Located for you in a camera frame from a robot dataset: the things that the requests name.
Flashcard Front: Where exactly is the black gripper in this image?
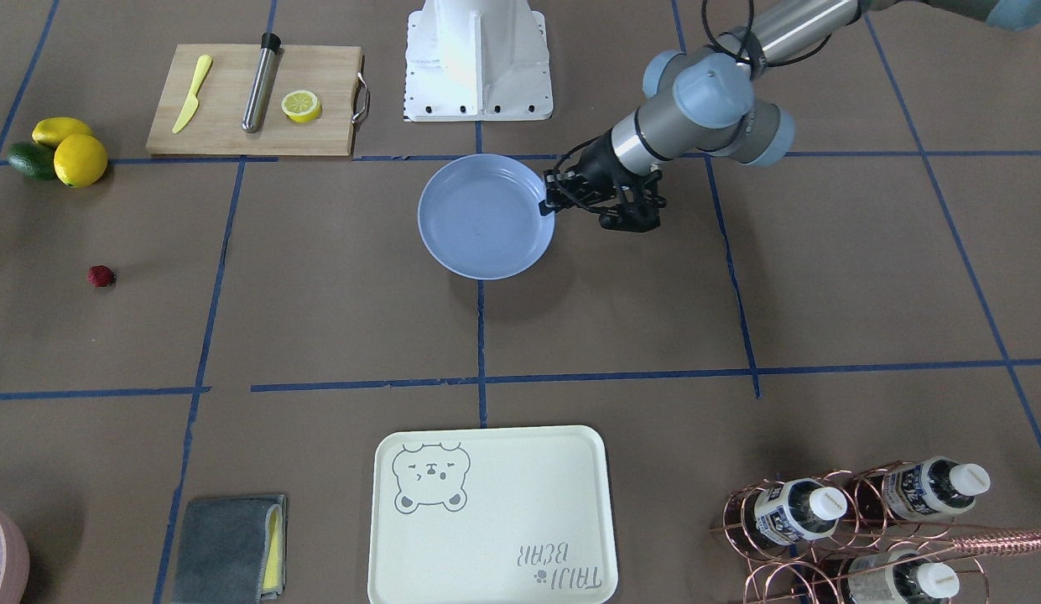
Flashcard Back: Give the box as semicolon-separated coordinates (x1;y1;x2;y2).
540;133;665;233

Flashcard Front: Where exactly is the blue plate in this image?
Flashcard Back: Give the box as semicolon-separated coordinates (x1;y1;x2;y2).
417;154;557;280

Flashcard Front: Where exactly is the red strawberry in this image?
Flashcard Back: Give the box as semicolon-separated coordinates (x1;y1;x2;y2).
86;265;117;288

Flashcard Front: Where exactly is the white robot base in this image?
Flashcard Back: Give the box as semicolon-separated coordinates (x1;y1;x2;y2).
403;1;554;122

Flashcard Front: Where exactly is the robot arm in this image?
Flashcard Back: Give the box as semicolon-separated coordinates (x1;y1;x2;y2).
539;1;891;233

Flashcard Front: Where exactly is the lemon half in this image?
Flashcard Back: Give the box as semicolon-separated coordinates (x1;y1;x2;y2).
281;91;322;123

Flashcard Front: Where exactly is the steel muddler rod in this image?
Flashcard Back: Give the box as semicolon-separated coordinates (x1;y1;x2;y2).
242;32;282;134

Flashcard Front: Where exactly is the cream bear tray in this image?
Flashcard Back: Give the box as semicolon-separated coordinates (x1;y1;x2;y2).
367;425;619;603

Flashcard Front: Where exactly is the wooden cutting board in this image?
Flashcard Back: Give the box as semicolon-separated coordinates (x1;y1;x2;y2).
145;44;372;158

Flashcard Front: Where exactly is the yellow plastic knife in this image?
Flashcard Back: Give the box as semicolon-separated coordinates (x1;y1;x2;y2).
171;55;213;134

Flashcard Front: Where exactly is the tea bottle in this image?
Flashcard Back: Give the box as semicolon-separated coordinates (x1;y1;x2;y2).
841;548;961;603
743;478;849;550
880;456;992;523

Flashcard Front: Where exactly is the round yellow lemon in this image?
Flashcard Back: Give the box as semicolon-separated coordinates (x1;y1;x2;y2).
54;133;109;188

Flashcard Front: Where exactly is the grey folded cloth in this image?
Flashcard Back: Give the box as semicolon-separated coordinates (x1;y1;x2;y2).
171;493;289;603

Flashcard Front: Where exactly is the oval yellow lemon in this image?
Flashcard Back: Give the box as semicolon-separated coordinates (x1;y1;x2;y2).
32;116;94;148

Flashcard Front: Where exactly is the green lime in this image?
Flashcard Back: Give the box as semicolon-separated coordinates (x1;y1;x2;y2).
7;142;57;182

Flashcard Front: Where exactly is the tea bottle bottom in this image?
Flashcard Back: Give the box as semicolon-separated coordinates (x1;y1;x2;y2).
841;548;961;603

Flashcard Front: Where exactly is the copper bar spoon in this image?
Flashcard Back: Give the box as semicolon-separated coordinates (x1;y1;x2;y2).
947;528;1041;557

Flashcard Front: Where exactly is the pink bowl of ice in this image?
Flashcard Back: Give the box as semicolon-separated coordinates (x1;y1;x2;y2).
0;511;30;603

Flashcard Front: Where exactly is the copper wire bottle rack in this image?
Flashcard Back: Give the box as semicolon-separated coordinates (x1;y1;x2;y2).
710;462;1002;603

